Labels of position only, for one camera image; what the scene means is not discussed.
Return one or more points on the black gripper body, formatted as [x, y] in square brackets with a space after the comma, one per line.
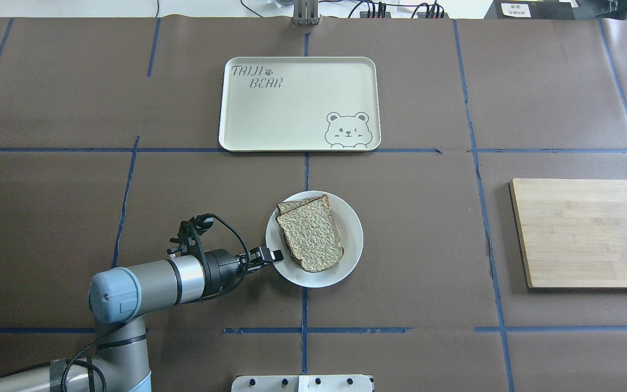
[222, 268]

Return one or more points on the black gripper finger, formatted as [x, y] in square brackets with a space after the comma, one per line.
[263, 256]

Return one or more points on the bread slice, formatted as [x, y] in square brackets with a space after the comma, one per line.
[312, 236]
[287, 206]

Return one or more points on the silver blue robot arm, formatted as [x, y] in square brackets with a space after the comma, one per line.
[119, 299]

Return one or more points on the white mounting column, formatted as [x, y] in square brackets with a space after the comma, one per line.
[351, 382]

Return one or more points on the cream bear tray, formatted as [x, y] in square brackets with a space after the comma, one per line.
[299, 104]

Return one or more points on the orange black usb hub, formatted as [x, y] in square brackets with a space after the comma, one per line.
[377, 10]

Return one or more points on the wooden cutting board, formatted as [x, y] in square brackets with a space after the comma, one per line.
[572, 232]

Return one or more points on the black rectangular box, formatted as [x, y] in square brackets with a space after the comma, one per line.
[533, 10]

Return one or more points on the aluminium frame post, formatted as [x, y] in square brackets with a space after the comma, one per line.
[306, 12]

